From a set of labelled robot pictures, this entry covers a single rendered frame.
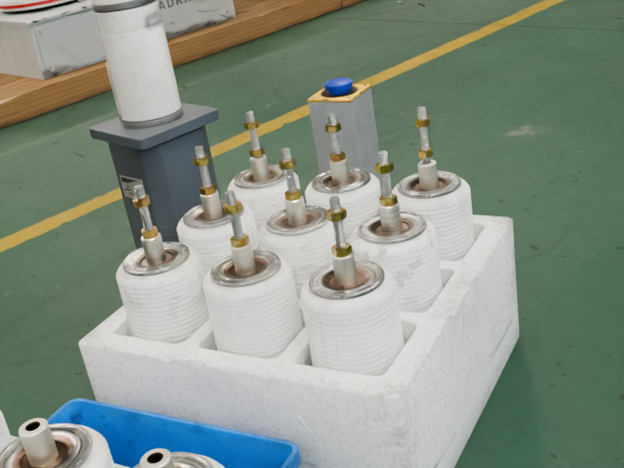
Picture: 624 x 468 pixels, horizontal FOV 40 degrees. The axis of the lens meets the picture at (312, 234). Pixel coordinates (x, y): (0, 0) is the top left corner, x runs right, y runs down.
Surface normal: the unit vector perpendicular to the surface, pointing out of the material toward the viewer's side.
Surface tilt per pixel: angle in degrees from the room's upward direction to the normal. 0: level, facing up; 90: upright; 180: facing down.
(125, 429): 88
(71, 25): 90
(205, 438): 88
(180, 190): 90
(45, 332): 0
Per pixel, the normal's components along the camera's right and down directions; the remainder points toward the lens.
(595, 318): -0.15, -0.90
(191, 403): -0.45, 0.44
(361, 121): 0.88, 0.07
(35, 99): 0.70, 0.20
